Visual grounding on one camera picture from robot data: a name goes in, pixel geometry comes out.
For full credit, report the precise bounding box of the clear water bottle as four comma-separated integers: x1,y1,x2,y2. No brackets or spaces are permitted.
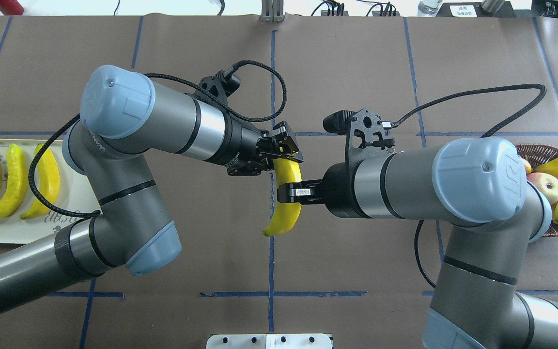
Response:
417,0,443,17

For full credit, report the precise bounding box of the red cylindrical bottle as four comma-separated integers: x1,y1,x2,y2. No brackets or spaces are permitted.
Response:
0,0,25,16

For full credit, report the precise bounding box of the white bear print tray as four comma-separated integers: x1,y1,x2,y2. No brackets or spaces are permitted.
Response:
0,139,100,244

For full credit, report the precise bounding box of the dark purple plum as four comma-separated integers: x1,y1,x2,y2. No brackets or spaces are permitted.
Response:
522,158,534,176

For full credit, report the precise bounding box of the pale green apple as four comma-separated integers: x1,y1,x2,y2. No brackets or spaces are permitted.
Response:
527,172,558,206

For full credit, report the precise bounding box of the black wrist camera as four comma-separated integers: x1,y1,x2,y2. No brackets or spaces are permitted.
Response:
323,109,396,162
193,70,241,111

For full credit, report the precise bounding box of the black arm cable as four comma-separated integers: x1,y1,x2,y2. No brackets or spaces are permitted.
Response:
390,84,547,289
28,60,288,218

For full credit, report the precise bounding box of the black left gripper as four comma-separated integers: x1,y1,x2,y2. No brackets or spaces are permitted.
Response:
221,117,304,176

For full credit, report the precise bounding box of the grey aluminium frame post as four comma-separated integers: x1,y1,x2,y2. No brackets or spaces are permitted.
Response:
261,0,285,23

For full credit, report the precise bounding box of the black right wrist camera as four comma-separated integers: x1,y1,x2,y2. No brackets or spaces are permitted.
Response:
323,109,396,162

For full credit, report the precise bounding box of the brown wicker basket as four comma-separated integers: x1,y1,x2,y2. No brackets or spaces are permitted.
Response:
516,144,558,237

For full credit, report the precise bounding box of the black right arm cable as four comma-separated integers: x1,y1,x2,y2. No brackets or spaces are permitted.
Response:
390,84,547,289

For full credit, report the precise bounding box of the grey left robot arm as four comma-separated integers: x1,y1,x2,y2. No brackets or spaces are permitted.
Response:
0,61,303,314

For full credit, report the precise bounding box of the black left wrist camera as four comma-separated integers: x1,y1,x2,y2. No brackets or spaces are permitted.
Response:
193,70,241,111

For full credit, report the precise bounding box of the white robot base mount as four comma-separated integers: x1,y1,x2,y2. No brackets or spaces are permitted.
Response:
206,333,335,349

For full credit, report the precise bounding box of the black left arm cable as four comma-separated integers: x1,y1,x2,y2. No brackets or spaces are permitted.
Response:
28,60,288,218

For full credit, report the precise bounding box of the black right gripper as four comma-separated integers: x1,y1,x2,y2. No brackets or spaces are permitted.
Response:
277,162,362,218

